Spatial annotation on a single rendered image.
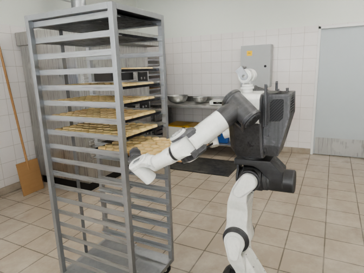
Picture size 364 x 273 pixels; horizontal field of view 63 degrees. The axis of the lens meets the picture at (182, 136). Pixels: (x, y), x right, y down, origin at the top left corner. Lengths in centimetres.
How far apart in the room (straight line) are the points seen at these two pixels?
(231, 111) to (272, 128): 25
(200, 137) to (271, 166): 43
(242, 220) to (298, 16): 425
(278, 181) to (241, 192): 19
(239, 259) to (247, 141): 64
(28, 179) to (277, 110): 350
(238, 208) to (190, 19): 476
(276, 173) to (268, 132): 21
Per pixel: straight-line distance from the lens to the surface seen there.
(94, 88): 169
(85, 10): 168
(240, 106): 123
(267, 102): 137
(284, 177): 149
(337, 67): 537
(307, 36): 538
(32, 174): 432
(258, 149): 141
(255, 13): 556
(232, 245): 166
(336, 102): 541
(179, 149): 121
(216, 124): 120
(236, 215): 163
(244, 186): 151
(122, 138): 158
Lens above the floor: 149
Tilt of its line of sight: 13 degrees down
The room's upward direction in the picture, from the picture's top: 2 degrees counter-clockwise
